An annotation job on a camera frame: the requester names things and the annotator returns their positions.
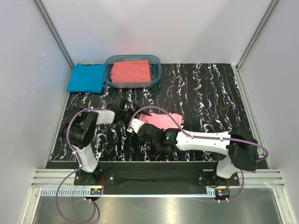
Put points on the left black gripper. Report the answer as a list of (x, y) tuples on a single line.
[(141, 112)]

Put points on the clear blue plastic bin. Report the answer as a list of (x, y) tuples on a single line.
[(155, 70)]

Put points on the pink t shirt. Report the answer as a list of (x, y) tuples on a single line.
[(161, 121)]

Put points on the right small connector board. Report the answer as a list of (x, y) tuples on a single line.
[(222, 193)]

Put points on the black marble pattern mat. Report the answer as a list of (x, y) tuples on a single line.
[(205, 94)]

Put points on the aluminium rail front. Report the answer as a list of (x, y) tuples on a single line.
[(61, 183)]

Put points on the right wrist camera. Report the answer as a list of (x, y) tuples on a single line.
[(135, 125)]

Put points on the aluminium frame post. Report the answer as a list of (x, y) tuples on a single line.
[(266, 16), (51, 27)]

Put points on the left aluminium frame post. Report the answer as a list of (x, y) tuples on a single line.
[(51, 27)]

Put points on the left small connector board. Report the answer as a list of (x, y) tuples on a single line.
[(96, 191)]

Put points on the folded blue t shirt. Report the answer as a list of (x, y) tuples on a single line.
[(86, 78)]

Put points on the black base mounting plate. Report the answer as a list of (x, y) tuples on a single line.
[(152, 178)]

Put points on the right aluminium frame post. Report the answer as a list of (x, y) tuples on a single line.
[(266, 16)]

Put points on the folded coral red t shirt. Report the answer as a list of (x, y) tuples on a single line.
[(131, 72)]

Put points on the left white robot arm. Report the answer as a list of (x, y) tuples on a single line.
[(79, 128)]

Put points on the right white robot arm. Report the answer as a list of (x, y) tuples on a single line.
[(237, 146)]

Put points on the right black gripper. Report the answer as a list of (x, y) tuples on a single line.
[(157, 128)]

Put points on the small connector board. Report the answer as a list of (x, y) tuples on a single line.
[(222, 193), (96, 191)]

